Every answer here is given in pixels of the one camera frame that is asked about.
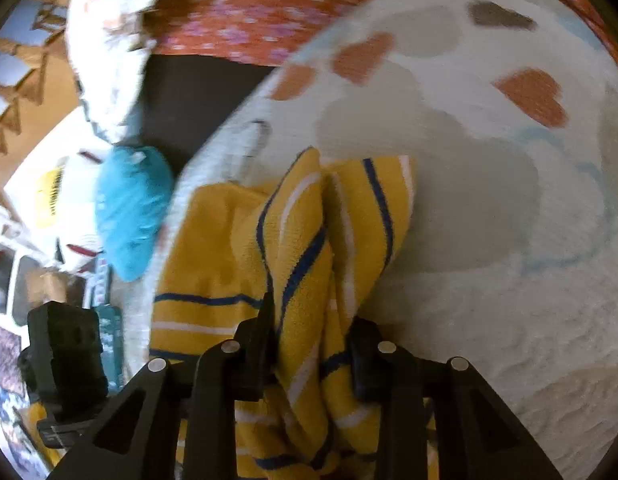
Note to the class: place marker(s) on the white metal shelf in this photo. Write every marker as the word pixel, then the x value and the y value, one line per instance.
pixel 30 277

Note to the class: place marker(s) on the white patterned pillow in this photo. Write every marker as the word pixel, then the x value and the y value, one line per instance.
pixel 108 48

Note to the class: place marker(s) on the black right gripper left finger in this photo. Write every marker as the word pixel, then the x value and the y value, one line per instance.
pixel 178 417

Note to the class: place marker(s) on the yellow striped knit garment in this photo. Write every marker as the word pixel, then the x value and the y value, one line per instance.
pixel 313 245

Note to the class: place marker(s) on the white blanket with hearts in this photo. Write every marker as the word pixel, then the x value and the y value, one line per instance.
pixel 510 111

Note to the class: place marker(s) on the turquoise plush cushion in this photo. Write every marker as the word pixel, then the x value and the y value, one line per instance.
pixel 132 196

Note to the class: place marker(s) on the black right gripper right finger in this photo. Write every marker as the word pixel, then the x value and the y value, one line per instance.
pixel 444 407

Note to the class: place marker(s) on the teal box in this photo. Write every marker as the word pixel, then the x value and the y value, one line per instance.
pixel 111 338

